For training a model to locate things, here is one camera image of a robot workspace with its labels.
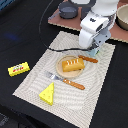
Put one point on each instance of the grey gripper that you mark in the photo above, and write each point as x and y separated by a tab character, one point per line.
98	40

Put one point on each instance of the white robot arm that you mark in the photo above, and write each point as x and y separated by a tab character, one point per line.
96	25

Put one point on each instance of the beige toy bowl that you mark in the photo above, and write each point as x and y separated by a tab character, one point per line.
122	16

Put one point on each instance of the grey toy saucepan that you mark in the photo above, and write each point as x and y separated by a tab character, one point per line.
66	11

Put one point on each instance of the light blue milk carton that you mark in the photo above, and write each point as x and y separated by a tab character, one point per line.
93	52

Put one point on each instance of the orange toy bread loaf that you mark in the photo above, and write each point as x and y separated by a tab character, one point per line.
73	64

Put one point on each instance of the yellow toy cheese wedge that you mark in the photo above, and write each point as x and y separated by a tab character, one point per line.
47	94

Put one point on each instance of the beige woven placemat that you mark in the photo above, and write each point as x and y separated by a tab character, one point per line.
69	104

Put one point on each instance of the round wooden plate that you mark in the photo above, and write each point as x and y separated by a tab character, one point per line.
59	69

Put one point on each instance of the yellow toy butter box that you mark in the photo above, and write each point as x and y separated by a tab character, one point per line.
18	69

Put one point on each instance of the grey toy stock pot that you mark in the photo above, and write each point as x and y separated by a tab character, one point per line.
84	12

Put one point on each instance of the wooden handled toy fork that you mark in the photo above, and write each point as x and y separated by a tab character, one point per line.
69	82

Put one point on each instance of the wooden handled toy knife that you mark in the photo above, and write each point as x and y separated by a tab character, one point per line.
88	59

